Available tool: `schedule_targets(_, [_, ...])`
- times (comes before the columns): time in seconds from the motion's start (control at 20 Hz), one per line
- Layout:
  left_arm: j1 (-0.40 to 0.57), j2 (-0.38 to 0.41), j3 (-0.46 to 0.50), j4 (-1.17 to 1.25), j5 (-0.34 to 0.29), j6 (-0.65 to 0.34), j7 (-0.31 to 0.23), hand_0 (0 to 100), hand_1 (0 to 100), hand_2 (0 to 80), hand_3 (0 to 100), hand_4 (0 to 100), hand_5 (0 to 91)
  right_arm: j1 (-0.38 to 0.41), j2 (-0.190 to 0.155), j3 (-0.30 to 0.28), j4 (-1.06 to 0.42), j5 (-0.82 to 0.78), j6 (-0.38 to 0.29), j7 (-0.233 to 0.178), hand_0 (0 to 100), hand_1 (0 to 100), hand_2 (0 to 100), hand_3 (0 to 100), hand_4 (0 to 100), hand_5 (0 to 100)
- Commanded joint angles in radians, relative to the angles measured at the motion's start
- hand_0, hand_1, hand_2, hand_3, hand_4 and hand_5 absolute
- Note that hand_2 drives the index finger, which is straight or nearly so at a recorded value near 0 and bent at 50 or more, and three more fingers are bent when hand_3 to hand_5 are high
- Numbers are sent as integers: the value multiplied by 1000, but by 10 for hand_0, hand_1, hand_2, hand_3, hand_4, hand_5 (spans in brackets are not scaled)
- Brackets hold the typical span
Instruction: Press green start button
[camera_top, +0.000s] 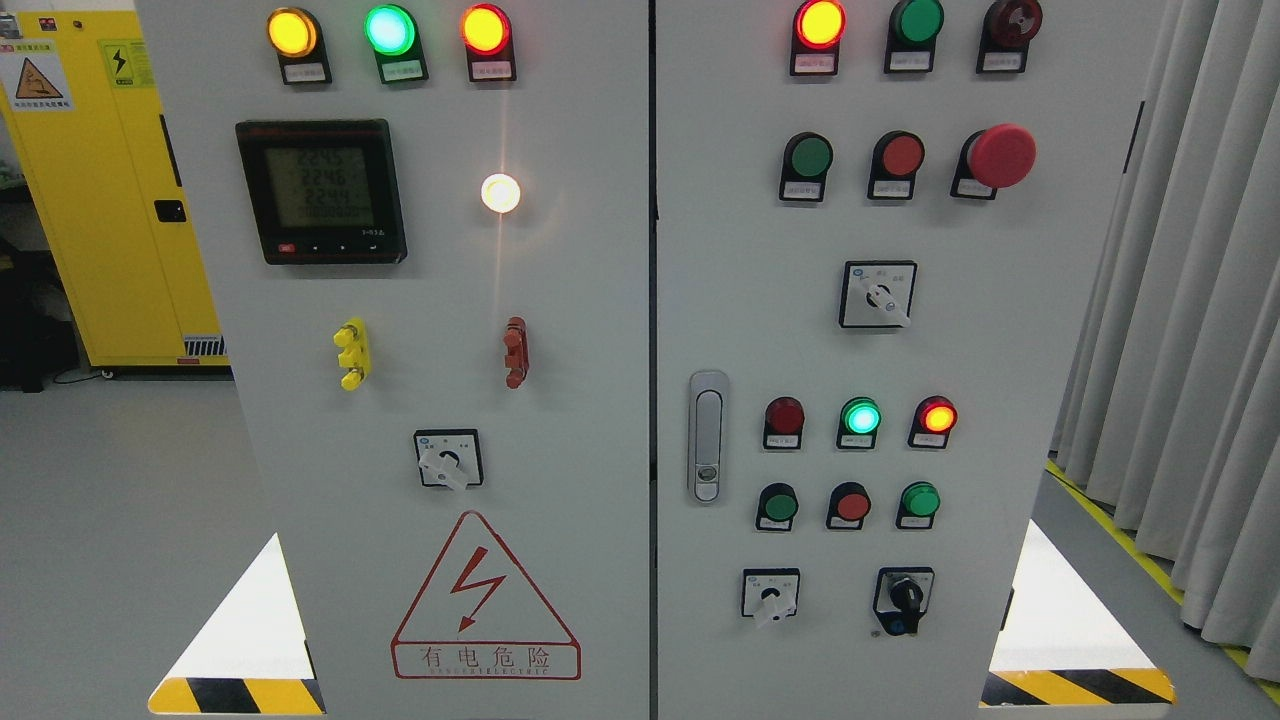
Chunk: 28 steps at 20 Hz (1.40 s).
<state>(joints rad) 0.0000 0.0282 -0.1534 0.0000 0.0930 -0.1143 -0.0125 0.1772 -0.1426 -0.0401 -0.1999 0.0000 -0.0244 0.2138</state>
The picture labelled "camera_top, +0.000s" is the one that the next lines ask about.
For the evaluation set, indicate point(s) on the upper right selector switch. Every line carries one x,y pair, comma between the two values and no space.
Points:
877,294

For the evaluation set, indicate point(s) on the green indicator lamp top right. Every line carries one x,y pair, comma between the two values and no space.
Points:
911,36

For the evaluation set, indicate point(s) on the green indicator lamp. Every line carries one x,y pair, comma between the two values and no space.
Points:
395,40
858,424
911,36

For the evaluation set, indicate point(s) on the red emergency stop mushroom button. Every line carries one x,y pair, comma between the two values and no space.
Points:
995,158

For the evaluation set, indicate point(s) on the upper red push button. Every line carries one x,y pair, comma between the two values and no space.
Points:
896,159

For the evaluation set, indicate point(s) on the yellow terminal connector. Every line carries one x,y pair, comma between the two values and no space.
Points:
353,342

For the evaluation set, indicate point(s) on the red indicator lamp top left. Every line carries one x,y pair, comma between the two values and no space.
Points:
488,42

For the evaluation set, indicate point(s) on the red high voltage warning sticker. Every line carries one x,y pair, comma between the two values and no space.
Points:
478,615

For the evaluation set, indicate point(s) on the red indicator lamp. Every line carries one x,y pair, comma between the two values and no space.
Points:
488,42
933,420
816,35
784,421

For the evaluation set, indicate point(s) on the green indicator lamp top left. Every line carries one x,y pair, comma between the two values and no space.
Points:
395,40

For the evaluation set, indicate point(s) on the black key selector switch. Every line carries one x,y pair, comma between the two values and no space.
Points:
902,598

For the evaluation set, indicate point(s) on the green push button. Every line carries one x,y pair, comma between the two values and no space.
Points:
806,160
918,506

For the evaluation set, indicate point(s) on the grey electrical control cabinet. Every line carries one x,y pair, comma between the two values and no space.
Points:
650,244

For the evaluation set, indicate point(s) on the white lit indicator lamp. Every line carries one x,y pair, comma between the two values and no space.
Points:
501,193

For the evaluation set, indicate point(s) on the upper green push button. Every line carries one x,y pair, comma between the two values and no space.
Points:
806,160

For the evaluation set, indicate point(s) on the left door selector switch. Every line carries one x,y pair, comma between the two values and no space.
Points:
449,458

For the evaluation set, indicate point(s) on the lower left red indicator lamp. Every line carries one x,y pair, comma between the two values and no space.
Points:
784,421

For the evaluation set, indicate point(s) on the left white striped base panel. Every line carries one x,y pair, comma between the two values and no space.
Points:
250,658

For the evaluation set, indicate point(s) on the black digital power meter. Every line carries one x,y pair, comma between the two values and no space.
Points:
323,191

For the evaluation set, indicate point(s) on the grey curtain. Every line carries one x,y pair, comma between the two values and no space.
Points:
1172,409

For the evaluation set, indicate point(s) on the right white striped base panel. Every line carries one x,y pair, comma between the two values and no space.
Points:
1063,655

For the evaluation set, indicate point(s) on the lower left selector switch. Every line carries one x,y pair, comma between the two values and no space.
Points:
769,595

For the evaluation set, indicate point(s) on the silver cabinet door handle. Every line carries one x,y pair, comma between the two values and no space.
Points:
708,391

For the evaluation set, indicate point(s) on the green start button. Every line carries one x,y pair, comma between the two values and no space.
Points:
776,508

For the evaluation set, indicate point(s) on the red terminal connector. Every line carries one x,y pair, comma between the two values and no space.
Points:
517,358

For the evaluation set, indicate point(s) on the lower red push button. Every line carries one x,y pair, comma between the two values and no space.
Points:
848,506

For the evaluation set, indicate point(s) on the red indicator lamp top right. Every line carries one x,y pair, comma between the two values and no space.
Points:
816,35

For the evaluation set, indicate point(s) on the red push button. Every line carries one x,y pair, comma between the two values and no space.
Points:
848,506
896,159

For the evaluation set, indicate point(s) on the yellow indicator lamp top left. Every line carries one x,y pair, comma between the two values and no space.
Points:
299,45

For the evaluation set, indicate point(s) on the dark red buzzer lamp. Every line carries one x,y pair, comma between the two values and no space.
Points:
1007,30

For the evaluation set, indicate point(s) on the yellow safety storage cabinet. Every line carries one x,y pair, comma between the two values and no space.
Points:
81,103

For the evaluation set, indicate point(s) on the lower right green push button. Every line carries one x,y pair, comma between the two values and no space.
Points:
918,506

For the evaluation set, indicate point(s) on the lower right red indicator lamp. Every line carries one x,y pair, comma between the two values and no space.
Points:
933,420

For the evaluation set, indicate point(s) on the lower middle green indicator lamp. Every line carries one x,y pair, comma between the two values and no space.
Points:
858,424

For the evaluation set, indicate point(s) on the white striped base panel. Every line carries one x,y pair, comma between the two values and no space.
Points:
1063,655
250,658

